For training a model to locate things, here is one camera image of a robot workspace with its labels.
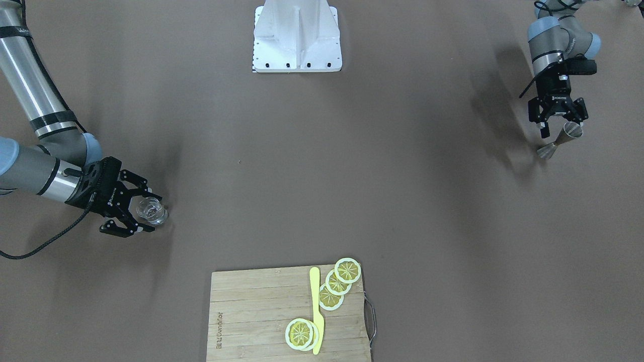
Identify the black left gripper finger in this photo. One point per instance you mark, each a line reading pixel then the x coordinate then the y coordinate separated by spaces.
pixel 539 113
pixel 575 111

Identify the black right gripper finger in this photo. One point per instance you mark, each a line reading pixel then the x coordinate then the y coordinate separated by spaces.
pixel 124 228
pixel 135 185

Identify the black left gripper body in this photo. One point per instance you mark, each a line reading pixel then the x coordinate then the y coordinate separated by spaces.
pixel 555 90

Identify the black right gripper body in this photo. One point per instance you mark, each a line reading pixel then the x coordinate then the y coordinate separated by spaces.
pixel 102 198

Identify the steel jigger measuring cup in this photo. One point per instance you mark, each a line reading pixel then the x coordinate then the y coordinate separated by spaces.
pixel 570 131

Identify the clear glass cup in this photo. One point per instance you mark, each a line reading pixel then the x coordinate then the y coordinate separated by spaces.
pixel 152 211

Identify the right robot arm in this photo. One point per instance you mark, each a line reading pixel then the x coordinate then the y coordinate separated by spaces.
pixel 67 165

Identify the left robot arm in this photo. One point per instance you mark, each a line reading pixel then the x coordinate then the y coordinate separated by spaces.
pixel 559 47

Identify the wooden cutting board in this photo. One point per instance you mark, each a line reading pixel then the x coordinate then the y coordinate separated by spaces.
pixel 250 309

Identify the yellow plastic knife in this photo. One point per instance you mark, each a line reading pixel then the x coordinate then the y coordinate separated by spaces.
pixel 318 318

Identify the lemon slice top near knife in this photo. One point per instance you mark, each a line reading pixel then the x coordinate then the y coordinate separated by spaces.
pixel 300 334

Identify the lemon slice under near knife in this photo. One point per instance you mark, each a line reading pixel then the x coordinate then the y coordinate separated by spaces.
pixel 316 336

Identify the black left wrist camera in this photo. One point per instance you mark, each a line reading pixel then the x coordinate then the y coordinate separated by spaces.
pixel 579 66

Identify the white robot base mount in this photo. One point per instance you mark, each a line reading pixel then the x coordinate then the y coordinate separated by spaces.
pixel 296 36

